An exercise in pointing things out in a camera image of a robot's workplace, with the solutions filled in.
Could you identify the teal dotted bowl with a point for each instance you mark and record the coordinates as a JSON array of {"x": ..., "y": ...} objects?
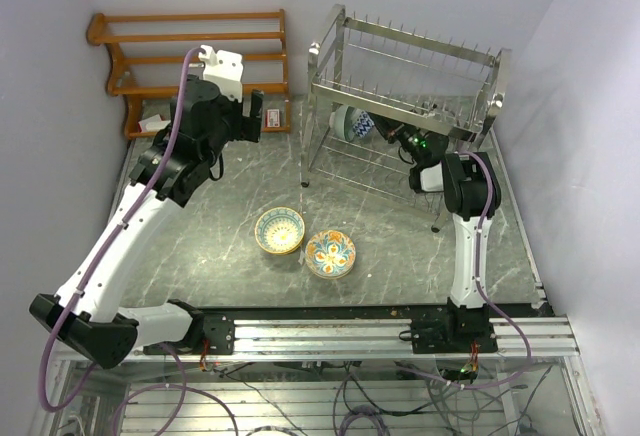
[{"x": 341, "y": 123}]

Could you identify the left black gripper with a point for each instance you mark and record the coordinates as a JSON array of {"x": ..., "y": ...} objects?
[{"x": 246, "y": 127}]

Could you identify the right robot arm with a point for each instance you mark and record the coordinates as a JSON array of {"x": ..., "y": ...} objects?
[{"x": 472, "y": 196}]

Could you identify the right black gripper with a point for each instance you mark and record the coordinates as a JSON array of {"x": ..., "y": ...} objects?
[{"x": 388, "y": 126}]

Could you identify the yellow sunburst patterned bowl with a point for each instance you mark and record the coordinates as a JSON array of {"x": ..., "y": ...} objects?
[{"x": 280, "y": 231}]

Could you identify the small red white box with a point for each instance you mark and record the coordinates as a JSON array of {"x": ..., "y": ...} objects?
[{"x": 272, "y": 118}]

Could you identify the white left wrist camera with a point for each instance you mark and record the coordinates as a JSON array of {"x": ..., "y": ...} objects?
[{"x": 224, "y": 69}]

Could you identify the blue zigzag red bowl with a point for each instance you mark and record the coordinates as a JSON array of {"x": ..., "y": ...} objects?
[{"x": 359, "y": 124}]

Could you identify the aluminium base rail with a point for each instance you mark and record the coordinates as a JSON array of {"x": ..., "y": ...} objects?
[{"x": 310, "y": 340}]

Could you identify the white paper card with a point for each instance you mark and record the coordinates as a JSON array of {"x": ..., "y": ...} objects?
[{"x": 153, "y": 124}]

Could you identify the orange blue floral bowl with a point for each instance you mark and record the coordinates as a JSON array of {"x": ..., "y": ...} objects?
[{"x": 330, "y": 254}]

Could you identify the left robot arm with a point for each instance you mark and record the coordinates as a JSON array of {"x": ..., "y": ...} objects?
[{"x": 86, "y": 313}]

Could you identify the steel dish rack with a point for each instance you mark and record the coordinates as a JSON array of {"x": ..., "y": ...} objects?
[{"x": 439, "y": 86}]

